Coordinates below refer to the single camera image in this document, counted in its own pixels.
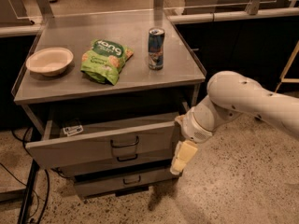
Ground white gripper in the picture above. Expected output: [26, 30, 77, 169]
[170, 106, 215, 175]

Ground grey top drawer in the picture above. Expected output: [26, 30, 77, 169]
[26, 112, 179, 169]

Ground grey drawer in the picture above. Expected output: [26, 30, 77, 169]
[60, 149, 173, 177]
[26, 112, 179, 169]
[74, 165, 178, 199]

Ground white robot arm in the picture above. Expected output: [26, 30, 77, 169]
[170, 71, 299, 175]

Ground grey middle drawer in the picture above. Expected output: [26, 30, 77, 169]
[60, 149, 173, 177]

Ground grey metal drawer cabinet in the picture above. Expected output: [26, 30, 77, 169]
[10, 8, 207, 201]

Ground grey bottom drawer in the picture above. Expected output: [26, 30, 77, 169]
[74, 165, 178, 199]

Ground white label sticker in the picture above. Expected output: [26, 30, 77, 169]
[63, 125, 83, 136]

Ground blue energy drink can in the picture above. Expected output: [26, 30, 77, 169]
[148, 27, 165, 70]

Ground green chips bag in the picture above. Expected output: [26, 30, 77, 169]
[80, 39, 134, 85]

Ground black metal floor bar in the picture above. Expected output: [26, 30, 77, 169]
[17, 161, 39, 224]

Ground white paper bowl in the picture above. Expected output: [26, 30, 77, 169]
[25, 48, 74, 77]

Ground wooden frame stand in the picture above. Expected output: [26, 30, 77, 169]
[275, 40, 299, 92]

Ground black floor cables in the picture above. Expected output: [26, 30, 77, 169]
[0, 126, 68, 224]

